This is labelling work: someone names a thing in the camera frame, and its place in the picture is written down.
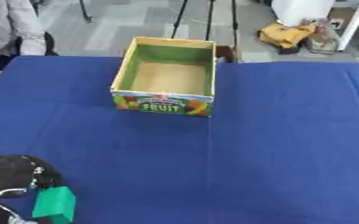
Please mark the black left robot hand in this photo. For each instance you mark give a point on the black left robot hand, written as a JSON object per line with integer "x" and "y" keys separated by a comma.
{"x": 11, "y": 172}

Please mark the green rectangular block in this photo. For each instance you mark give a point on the green rectangular block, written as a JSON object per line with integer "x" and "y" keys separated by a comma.
{"x": 55, "y": 204}

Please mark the cardboard box with green inside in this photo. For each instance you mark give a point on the cardboard box with green inside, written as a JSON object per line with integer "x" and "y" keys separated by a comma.
{"x": 167, "y": 78}

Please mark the person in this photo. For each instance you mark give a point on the person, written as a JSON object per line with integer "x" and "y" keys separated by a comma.
{"x": 11, "y": 29}

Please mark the black chair leg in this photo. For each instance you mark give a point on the black chair leg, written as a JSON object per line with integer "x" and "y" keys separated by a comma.
{"x": 85, "y": 11}

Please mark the black tripod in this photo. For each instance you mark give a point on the black tripod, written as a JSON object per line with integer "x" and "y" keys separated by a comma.
{"x": 208, "y": 19}

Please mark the yellow bag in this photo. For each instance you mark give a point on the yellow bag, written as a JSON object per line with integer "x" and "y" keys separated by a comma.
{"x": 284, "y": 35}

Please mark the clear plastic bag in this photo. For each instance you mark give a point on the clear plastic bag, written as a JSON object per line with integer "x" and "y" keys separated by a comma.
{"x": 320, "y": 36}

